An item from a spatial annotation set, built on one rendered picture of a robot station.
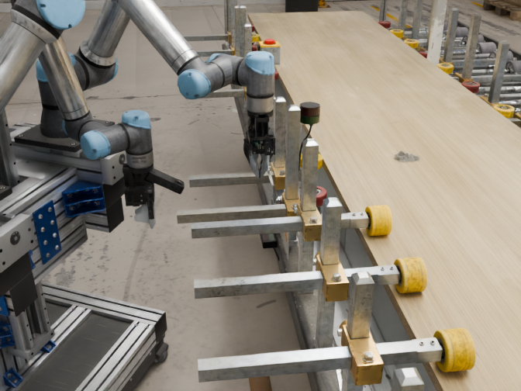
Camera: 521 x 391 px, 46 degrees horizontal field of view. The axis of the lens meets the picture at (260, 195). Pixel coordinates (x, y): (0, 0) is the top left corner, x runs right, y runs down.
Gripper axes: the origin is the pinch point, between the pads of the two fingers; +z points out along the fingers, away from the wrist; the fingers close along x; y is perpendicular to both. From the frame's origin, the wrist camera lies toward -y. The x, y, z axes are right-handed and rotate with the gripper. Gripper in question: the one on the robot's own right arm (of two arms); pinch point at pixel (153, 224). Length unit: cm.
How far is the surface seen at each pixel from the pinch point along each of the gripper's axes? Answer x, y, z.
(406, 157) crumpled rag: -19, -84, -9
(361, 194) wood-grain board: 3, -63, -8
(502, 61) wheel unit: -89, -151, -20
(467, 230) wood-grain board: 27, -85, -8
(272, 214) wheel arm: 1.5, -35.8, -1.7
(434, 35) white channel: -134, -138, -21
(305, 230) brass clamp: 30, -40, -13
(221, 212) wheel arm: 1.5, -20.3, -3.3
